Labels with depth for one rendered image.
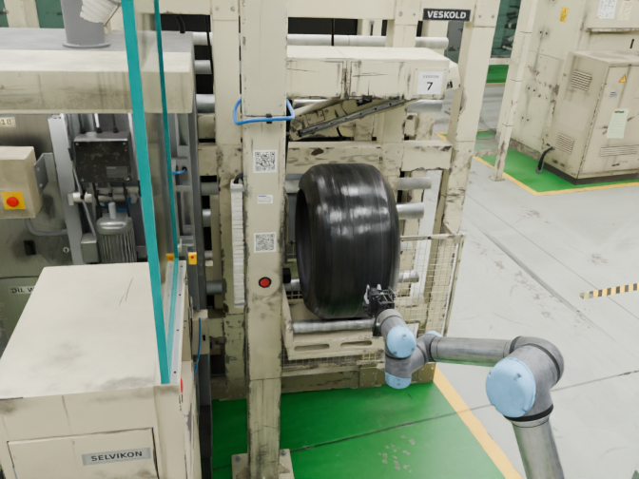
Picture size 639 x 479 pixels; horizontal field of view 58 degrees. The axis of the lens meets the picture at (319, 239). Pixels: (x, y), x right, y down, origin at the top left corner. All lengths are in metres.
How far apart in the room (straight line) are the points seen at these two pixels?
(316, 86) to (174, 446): 1.25
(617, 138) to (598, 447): 4.00
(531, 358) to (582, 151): 5.11
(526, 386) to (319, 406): 1.86
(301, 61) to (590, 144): 4.72
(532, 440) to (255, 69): 1.23
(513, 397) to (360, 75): 1.21
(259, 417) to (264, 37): 1.46
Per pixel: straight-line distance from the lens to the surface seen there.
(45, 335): 1.55
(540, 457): 1.49
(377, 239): 1.85
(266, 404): 2.40
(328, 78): 2.08
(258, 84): 1.78
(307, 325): 2.09
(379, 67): 2.11
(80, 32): 2.07
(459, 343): 1.66
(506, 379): 1.39
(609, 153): 6.66
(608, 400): 3.60
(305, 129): 2.25
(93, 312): 1.60
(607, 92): 6.34
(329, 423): 3.03
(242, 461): 2.84
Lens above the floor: 2.14
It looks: 27 degrees down
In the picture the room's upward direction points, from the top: 3 degrees clockwise
